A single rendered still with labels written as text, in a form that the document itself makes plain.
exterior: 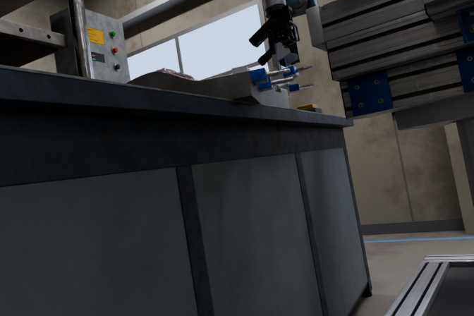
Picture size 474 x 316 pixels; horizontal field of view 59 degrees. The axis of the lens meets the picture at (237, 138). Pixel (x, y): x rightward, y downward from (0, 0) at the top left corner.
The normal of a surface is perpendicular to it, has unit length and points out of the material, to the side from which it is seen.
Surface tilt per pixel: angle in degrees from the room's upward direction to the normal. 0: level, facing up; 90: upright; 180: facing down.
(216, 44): 90
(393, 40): 90
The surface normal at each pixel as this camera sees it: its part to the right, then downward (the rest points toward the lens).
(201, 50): -0.55, 0.03
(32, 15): 0.82, -0.18
